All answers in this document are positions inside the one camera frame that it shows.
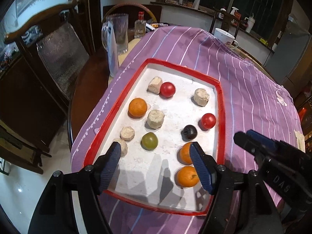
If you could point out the beige knitted cloth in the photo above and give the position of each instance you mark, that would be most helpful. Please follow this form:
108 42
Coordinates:
300 140

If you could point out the white mug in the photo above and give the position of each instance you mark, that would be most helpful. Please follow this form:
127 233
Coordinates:
226 38

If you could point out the wooden chair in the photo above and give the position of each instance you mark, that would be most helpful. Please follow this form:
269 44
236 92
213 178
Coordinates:
61 51

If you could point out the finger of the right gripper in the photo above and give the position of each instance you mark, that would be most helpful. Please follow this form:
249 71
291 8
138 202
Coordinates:
262 138
248 144

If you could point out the dark plum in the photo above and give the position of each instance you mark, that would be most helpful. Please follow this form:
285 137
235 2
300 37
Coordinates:
188 133

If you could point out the red tomato in tray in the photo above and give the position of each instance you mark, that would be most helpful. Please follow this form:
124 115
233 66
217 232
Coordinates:
208 121

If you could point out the beige root chunk centre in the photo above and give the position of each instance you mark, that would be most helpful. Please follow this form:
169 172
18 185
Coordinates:
155 119

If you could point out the beige root chunk far-right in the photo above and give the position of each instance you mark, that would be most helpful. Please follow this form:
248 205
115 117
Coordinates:
201 97

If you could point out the white spray bottle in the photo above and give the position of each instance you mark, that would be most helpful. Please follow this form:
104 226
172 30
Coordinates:
235 12

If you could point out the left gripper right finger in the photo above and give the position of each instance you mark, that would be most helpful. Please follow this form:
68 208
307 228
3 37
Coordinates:
205 167

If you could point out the beige root chunk far-left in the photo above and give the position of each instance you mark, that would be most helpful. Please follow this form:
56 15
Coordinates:
155 85

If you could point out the clear liquor bottle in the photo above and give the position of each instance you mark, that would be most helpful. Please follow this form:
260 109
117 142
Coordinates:
140 26

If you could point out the purple striped tablecloth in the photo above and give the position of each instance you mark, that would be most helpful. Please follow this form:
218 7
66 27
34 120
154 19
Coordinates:
251 100

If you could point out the glass pitcher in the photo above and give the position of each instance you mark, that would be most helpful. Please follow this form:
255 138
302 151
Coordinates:
119 23

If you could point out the white thermos jug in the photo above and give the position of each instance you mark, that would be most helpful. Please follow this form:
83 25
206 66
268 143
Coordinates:
250 23

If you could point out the green grape fruit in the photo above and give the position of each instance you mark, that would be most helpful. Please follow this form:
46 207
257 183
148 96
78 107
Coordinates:
149 141

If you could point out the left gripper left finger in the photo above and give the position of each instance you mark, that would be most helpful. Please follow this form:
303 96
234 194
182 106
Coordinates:
105 167

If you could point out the red tomato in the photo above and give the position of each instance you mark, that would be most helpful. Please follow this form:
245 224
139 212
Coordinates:
208 121
167 90

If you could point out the beige cut root piece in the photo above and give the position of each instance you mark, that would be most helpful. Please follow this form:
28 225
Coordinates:
124 146

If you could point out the orange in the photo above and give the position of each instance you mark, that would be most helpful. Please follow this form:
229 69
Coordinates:
137 107
184 154
187 177

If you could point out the red rimmed white tray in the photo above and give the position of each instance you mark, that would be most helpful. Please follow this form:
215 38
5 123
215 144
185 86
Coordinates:
158 102

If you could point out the small beige root chunk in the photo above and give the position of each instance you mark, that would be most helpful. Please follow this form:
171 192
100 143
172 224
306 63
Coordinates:
127 133

